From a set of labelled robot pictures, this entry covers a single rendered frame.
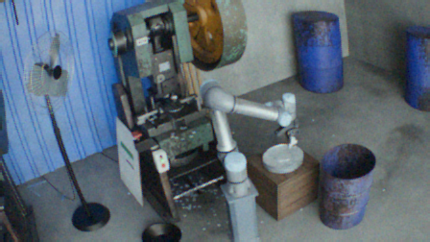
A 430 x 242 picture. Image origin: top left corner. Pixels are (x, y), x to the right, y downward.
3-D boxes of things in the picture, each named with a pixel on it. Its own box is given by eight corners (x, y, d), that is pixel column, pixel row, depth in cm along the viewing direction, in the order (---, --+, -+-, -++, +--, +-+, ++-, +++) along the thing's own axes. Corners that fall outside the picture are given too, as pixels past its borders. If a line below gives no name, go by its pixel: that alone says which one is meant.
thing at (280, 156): (309, 150, 280) (309, 149, 280) (291, 172, 261) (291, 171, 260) (275, 141, 297) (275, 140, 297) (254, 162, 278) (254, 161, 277)
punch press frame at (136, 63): (223, 179, 305) (196, 1, 243) (172, 201, 288) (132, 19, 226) (176, 138, 368) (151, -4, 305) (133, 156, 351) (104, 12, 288)
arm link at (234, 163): (229, 184, 233) (226, 165, 227) (224, 172, 245) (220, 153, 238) (250, 179, 235) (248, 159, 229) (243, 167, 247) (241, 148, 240)
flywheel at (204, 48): (191, 14, 327) (237, 75, 299) (169, 20, 319) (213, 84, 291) (204, -47, 267) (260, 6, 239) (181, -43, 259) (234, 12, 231)
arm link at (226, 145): (225, 174, 244) (202, 90, 217) (218, 160, 257) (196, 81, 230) (244, 166, 245) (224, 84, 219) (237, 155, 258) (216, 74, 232)
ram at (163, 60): (180, 88, 275) (174, 47, 261) (160, 96, 269) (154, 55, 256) (170, 82, 289) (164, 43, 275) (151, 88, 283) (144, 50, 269)
